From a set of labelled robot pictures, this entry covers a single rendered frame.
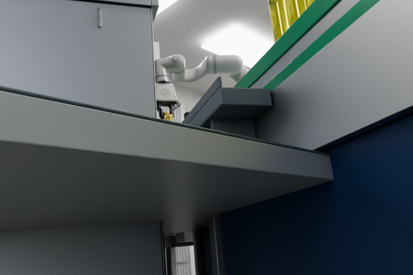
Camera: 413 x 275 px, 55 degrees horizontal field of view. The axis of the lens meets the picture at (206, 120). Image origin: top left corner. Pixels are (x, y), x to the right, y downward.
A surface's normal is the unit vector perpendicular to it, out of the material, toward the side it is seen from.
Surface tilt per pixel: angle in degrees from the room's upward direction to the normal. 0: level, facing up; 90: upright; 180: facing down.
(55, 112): 90
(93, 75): 90
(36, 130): 90
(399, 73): 90
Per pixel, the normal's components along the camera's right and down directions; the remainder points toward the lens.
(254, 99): 0.30, -0.31
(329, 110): -0.95, -0.01
